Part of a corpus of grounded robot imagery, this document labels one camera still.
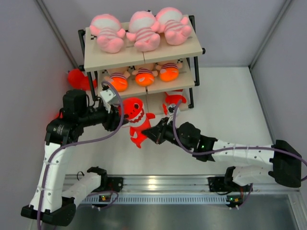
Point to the orange doll left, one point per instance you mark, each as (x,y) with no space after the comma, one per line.
(118,80)

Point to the red shark plush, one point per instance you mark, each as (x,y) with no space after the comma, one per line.
(173,97)
(134,111)

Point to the pink striped plush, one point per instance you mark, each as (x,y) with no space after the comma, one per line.
(109,32)
(143,31)

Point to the orange doll right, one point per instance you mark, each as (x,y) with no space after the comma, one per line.
(168,71)

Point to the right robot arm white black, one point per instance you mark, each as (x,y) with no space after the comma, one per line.
(279,162)

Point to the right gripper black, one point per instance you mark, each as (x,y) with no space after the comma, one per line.
(156,134)

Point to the slotted cable duct grey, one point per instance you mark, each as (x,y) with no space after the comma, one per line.
(128,199)

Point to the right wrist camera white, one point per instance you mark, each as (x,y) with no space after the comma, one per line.
(172,110)

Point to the aluminium rail base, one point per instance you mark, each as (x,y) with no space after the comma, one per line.
(176,183)

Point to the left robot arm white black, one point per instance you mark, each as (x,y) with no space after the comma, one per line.
(78,123)

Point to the beige three-tier shelf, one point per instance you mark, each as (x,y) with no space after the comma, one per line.
(97,62)

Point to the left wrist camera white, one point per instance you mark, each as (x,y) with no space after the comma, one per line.
(109,96)

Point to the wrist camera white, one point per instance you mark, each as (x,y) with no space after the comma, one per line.
(172,110)
(109,96)

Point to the pink plush right top shelf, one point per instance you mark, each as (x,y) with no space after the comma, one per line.
(174,25)

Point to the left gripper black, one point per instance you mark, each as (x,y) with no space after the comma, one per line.
(112,119)

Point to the orange doll middle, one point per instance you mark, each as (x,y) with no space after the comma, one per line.
(144,77)

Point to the orange doll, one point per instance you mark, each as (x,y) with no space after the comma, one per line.
(144,77)
(168,71)
(118,80)

